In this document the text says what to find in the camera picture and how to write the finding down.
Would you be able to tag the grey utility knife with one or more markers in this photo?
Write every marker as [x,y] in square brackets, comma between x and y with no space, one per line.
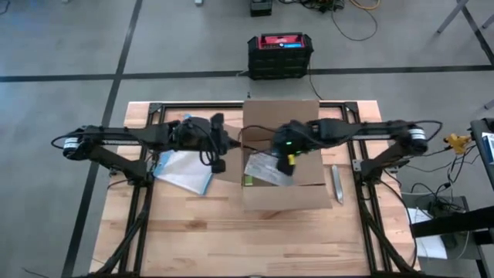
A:
[338,185]

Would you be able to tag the grey metal desk legs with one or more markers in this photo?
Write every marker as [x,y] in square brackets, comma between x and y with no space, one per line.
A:
[447,17]

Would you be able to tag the grey metal frame bracket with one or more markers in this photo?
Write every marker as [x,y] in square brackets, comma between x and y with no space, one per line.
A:
[357,166]

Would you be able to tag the blue and white carton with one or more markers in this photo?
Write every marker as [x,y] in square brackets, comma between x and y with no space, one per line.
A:
[489,148]

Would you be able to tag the black side desk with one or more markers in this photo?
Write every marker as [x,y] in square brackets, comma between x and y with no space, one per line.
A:
[478,127]

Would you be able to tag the red and black toolbox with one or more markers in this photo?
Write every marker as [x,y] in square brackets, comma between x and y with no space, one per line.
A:
[279,62]

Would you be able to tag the white paper sheet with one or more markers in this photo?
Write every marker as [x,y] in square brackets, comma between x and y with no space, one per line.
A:
[428,247]

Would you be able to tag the black aluminium table frame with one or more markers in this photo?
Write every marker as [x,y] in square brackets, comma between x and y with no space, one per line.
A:
[193,105]

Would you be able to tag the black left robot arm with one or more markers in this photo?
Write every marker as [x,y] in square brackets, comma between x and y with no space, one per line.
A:
[123,133]

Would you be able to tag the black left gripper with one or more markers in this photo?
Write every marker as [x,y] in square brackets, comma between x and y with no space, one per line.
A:
[220,139]

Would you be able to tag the white mesh pouch blue trim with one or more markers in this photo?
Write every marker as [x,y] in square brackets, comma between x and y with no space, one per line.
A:
[185,173]

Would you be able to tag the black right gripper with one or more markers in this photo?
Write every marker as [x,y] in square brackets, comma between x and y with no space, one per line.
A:
[281,166]

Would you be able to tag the silver foil bag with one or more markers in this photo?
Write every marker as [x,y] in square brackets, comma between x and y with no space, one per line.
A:
[262,170]

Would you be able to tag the black crossbeam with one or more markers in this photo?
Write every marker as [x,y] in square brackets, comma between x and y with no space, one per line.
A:
[455,222]

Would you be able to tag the brown cardboard box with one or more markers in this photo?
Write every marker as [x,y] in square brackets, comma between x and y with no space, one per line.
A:
[285,197]

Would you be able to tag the grey cart platform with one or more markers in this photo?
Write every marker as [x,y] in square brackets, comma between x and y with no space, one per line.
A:
[418,201]

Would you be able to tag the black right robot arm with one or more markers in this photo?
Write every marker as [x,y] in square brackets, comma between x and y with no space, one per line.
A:
[347,131]

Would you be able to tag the small black floor box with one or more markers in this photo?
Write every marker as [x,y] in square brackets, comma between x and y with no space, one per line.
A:
[261,8]

